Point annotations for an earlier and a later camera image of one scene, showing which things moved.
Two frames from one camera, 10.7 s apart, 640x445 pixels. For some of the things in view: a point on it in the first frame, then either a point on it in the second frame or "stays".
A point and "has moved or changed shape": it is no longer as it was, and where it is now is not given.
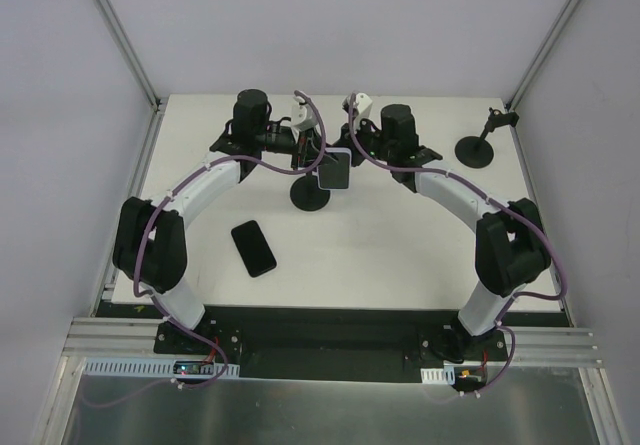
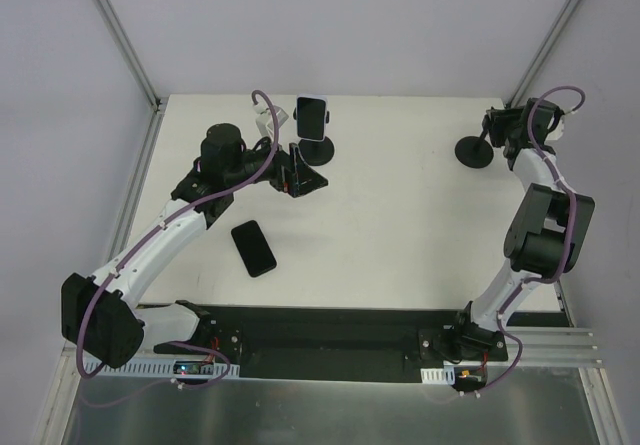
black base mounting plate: (332, 341) stays
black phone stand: (306, 195) has moved or changed shape
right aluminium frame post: (546, 46) stays
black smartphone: (253, 248) stays
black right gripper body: (356, 146) → (498, 126)
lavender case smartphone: (336, 175) has moved or changed shape
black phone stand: (477, 152) stays
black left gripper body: (301, 150) → (291, 170)
